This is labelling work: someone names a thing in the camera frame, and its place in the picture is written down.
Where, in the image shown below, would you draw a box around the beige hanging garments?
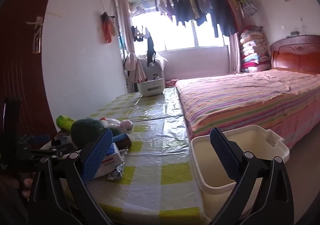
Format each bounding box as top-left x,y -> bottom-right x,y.
124,52 -> 147,84

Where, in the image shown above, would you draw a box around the orange hanging cloth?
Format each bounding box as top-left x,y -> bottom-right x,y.
101,12 -> 117,44

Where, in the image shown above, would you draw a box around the row of hanging clothes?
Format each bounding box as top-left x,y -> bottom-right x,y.
155,0 -> 259,37

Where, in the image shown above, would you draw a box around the dark red door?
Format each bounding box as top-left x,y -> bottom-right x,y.
0,0 -> 65,140

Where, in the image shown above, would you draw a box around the clear bag with pink wrapper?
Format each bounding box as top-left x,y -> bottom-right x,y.
119,120 -> 134,133

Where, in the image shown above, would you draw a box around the green tissue pack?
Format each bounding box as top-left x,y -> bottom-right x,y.
56,115 -> 75,130

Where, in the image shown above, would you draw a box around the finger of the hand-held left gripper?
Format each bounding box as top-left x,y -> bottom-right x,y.
24,134 -> 52,150
22,144 -> 75,165

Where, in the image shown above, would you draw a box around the green checked plastic tablecloth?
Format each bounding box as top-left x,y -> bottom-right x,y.
50,87 -> 215,225

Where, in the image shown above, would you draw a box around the cream plastic bin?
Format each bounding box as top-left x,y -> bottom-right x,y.
189,125 -> 290,218

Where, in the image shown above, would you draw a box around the stack of folded blankets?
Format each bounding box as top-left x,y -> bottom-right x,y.
239,26 -> 272,73

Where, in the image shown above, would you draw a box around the white medicine box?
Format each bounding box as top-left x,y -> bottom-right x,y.
96,143 -> 125,178

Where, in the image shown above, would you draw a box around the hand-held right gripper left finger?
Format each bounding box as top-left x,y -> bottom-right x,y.
27,128 -> 114,225

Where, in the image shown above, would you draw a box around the person's left hand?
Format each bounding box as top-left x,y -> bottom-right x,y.
15,177 -> 34,200

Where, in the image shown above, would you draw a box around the white plastic bag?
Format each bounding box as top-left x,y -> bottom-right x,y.
99,117 -> 123,131

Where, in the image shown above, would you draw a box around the wooden bed headboard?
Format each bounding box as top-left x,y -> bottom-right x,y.
269,35 -> 320,75

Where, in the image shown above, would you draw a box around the black hanging garment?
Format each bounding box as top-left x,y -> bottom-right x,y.
147,32 -> 157,68

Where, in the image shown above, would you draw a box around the dark underwear on hanger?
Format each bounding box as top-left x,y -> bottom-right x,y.
131,25 -> 150,42

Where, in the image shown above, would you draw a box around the brown bottle with blue cap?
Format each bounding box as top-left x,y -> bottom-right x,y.
112,133 -> 132,150

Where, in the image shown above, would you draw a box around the white storage box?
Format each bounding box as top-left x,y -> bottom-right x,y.
137,78 -> 165,97

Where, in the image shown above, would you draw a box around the foil blister pack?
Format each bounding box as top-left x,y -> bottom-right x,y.
107,163 -> 125,181

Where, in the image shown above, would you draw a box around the door handle with tied cloth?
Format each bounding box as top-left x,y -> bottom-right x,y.
26,16 -> 44,54

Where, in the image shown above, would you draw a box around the white printed packet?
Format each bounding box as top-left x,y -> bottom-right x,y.
54,130 -> 73,145

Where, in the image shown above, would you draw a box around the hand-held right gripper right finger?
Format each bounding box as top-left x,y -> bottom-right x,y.
207,127 -> 294,225

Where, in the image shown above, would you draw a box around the pink curtain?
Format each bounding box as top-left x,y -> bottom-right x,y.
116,0 -> 137,58
229,32 -> 242,74

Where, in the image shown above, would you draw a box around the window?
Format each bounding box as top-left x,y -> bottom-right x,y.
130,10 -> 230,52

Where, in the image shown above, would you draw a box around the bed with striped cover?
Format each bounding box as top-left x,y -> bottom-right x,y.
175,68 -> 320,150

